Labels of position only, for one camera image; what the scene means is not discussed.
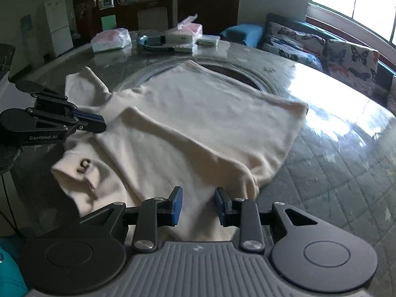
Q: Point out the dark wooden display cabinet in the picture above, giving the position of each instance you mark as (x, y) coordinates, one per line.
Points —
(123, 12)

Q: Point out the pink tissue pack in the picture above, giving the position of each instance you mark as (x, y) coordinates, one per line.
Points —
(109, 40)

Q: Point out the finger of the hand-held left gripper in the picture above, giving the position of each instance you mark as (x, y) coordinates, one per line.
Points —
(92, 126)
(86, 116)

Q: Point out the dark wooden door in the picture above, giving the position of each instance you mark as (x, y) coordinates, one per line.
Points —
(188, 9)

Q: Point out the cream sweater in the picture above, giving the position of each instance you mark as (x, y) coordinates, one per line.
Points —
(191, 120)

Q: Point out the white box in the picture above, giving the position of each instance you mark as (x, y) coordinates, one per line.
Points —
(179, 35)

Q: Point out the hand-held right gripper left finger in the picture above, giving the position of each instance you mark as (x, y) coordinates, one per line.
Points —
(177, 204)

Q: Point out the blue sofa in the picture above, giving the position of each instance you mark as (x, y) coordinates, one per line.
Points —
(244, 32)

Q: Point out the open pink tissue box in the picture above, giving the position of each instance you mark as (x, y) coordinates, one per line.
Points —
(195, 28)

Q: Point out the mint green panel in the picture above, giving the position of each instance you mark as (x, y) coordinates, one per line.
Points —
(109, 23)

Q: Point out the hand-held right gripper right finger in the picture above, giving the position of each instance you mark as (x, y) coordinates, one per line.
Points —
(220, 205)

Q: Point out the teal cloth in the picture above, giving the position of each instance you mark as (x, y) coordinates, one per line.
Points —
(10, 269)

